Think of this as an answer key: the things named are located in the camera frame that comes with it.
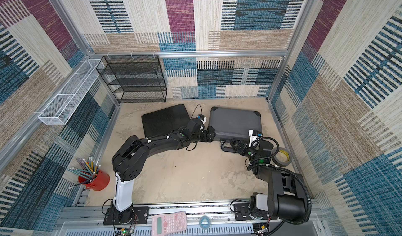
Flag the grey poker case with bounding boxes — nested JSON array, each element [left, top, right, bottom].
[[208, 107, 262, 152]]

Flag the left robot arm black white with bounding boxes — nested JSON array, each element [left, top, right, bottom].
[[112, 118, 216, 213]]

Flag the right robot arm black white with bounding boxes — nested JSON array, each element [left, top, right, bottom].
[[221, 137, 312, 224]]

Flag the black poker case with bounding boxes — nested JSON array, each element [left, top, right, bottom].
[[141, 104, 190, 138]]

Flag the grey yellow tape roll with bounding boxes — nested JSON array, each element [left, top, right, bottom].
[[272, 147, 293, 167]]

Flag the blue tape roll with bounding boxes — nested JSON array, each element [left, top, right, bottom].
[[199, 215, 211, 230]]

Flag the pink calculator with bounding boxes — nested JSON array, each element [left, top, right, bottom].
[[151, 211, 187, 236]]

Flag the red pencil cup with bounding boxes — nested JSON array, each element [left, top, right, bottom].
[[67, 157, 110, 192]]

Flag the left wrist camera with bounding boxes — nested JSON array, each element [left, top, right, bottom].
[[197, 114, 207, 125]]

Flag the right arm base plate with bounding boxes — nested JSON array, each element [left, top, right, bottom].
[[231, 202, 270, 221]]

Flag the black wire mesh shelf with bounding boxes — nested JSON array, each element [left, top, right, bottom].
[[96, 54, 167, 104]]

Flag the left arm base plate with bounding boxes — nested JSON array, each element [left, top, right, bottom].
[[103, 206, 150, 226]]

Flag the white wire mesh basket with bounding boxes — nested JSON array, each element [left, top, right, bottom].
[[38, 60, 100, 126]]

